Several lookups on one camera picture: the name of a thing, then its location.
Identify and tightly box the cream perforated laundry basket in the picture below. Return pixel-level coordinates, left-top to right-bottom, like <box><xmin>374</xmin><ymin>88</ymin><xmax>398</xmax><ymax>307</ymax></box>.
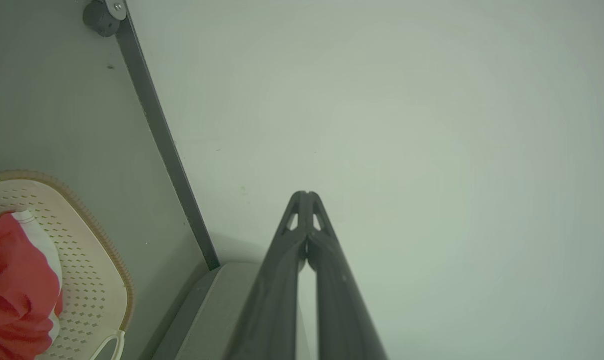
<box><xmin>0</xmin><ymin>170</ymin><xmax>135</xmax><ymax>360</ymax></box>

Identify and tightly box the grey partition foot bracket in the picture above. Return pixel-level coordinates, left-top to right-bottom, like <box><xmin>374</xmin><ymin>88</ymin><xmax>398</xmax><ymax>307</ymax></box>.
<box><xmin>104</xmin><ymin>0</ymin><xmax>128</xmax><ymax>21</ymax></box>

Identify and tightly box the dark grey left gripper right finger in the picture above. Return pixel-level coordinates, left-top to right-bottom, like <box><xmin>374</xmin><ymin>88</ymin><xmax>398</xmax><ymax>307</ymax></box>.
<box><xmin>307</xmin><ymin>191</ymin><xmax>388</xmax><ymax>360</ymax></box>

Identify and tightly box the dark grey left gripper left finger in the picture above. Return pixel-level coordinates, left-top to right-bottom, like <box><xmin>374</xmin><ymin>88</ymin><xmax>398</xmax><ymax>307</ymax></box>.
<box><xmin>224</xmin><ymin>191</ymin><xmax>308</xmax><ymax>360</ymax></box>

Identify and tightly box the red and white cloth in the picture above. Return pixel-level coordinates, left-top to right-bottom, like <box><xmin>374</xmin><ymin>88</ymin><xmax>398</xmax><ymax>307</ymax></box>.
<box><xmin>0</xmin><ymin>210</ymin><xmax>64</xmax><ymax>360</ymax></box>

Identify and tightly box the black caster wheel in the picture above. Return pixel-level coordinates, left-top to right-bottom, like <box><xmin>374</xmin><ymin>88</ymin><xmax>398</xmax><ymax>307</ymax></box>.
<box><xmin>83</xmin><ymin>1</ymin><xmax>120</xmax><ymax>37</ymax></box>

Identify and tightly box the dark grey baseboard strip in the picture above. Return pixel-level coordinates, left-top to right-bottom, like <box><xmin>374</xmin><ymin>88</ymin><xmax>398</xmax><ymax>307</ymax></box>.
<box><xmin>114</xmin><ymin>15</ymin><xmax>221</xmax><ymax>271</ymax></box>

